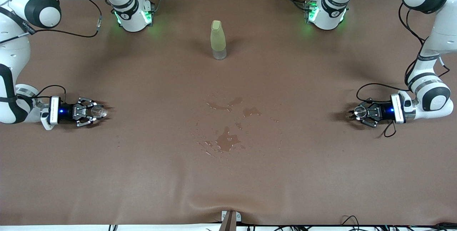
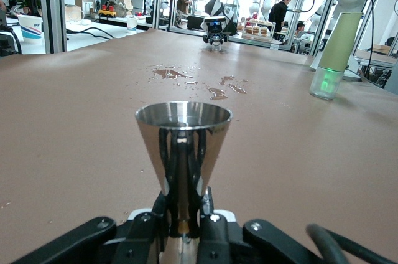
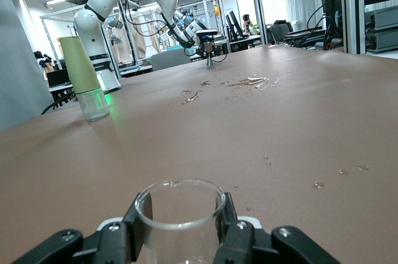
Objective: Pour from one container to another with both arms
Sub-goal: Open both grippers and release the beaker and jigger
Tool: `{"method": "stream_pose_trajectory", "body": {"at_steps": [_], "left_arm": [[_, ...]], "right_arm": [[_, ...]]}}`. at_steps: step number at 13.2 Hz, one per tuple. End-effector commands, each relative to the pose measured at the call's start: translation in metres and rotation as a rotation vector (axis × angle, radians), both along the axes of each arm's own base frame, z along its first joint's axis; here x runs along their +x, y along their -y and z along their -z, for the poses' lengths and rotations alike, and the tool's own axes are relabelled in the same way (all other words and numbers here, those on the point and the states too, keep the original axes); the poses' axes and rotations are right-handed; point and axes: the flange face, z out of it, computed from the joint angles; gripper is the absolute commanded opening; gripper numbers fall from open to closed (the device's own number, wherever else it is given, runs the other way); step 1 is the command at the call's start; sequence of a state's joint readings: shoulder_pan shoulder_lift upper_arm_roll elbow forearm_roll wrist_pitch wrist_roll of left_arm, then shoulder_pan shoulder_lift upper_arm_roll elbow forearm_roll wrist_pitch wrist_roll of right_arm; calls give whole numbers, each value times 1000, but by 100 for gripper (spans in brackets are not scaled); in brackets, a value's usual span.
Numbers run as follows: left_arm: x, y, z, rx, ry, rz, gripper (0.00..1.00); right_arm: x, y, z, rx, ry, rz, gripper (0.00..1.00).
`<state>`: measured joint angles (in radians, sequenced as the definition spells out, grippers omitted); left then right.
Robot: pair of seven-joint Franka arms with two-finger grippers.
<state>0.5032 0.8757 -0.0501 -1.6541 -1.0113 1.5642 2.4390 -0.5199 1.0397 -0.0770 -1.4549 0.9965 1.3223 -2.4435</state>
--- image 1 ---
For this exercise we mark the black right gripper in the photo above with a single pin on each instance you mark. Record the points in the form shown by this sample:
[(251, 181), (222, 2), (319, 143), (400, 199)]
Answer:
[(67, 113)]

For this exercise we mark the clear glass measuring beaker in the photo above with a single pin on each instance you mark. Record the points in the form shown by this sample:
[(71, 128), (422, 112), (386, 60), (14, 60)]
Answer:
[(98, 111)]

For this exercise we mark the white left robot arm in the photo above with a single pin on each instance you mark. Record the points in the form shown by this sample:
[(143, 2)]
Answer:
[(435, 41)]

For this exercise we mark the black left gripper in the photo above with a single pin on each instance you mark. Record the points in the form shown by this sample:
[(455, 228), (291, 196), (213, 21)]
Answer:
[(384, 111)]

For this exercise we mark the steel double cone jigger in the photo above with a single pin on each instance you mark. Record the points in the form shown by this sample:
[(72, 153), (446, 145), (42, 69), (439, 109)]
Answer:
[(360, 111)]

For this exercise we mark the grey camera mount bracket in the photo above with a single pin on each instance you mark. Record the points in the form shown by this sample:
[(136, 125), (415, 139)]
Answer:
[(229, 222)]

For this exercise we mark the yellow green bottle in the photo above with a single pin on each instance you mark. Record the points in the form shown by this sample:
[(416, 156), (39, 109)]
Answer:
[(218, 40)]

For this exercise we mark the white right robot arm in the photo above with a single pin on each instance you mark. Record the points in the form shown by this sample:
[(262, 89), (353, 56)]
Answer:
[(10, 45)]

